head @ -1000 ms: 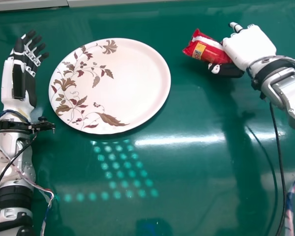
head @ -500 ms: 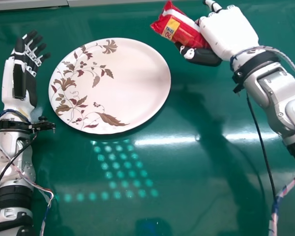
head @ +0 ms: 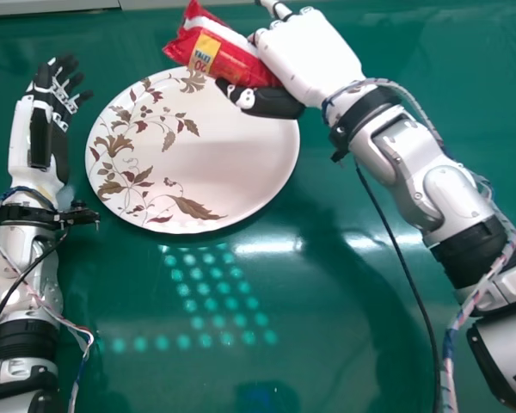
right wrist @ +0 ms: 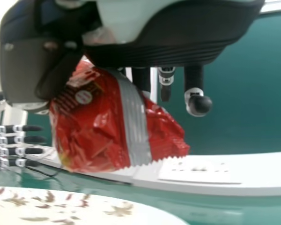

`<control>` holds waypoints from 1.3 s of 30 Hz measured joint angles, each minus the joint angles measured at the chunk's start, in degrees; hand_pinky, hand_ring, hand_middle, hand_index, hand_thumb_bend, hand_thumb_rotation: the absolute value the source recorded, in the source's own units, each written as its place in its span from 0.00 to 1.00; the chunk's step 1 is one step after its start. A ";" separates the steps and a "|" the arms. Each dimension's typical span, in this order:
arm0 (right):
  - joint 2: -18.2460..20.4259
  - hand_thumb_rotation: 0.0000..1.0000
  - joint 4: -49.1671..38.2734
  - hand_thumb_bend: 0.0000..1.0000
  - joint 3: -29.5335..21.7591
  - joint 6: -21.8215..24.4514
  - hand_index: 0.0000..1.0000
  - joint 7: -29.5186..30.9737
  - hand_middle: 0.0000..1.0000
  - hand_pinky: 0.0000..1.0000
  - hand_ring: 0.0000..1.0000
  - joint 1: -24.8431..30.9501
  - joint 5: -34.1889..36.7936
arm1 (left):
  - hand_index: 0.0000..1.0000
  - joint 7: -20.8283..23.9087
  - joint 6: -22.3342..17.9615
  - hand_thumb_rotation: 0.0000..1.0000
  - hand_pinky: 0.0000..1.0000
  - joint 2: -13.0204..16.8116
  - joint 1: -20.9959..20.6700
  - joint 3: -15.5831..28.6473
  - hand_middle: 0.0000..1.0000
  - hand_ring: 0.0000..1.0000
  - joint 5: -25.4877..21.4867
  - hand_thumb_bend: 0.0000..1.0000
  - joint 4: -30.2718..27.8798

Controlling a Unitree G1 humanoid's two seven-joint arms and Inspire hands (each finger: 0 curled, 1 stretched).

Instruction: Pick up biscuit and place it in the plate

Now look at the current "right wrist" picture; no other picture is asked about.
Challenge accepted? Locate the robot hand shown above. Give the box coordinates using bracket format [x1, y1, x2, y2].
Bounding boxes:
[0, 91, 47, 172]
[0, 0, 265, 117]

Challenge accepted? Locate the red biscuit packet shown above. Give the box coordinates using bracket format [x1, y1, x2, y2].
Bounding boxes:
[48, 60, 191, 174]

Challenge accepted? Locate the plate with brown leaf pattern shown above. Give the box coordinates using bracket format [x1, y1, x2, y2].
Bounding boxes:
[0, 186, 185, 225]

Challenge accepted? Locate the white socket strip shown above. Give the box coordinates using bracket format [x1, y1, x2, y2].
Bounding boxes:
[158, 160, 242, 185]

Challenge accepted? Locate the thin black cable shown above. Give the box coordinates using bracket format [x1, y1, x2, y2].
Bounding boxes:
[25, 145, 64, 180]

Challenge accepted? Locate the grey cable duct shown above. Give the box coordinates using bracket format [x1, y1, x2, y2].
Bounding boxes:
[25, 150, 281, 197]

